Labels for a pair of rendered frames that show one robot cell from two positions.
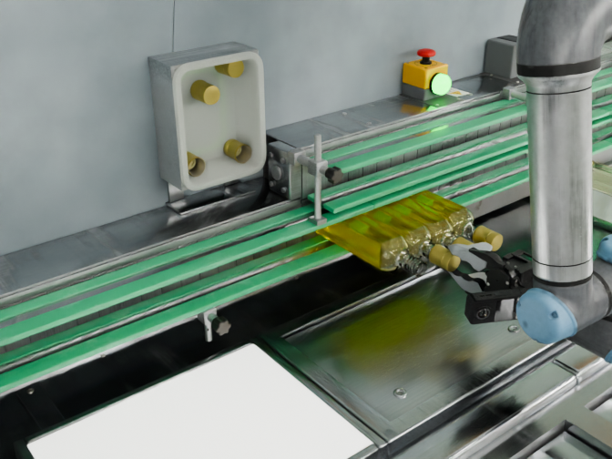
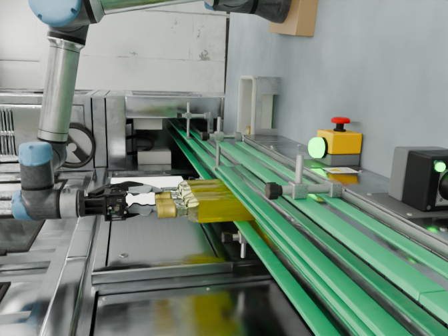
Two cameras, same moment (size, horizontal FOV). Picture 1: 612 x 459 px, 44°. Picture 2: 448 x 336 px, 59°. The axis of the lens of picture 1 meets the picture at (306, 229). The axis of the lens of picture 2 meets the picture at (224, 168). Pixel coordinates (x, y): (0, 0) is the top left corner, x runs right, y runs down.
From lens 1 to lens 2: 2.08 m
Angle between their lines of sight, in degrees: 104
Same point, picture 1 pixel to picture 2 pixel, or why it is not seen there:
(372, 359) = (153, 219)
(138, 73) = not seen: hidden behind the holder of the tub
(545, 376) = (79, 249)
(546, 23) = not seen: hidden behind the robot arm
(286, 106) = (291, 127)
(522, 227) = not seen: outside the picture
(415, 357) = (141, 227)
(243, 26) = (284, 69)
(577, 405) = (54, 259)
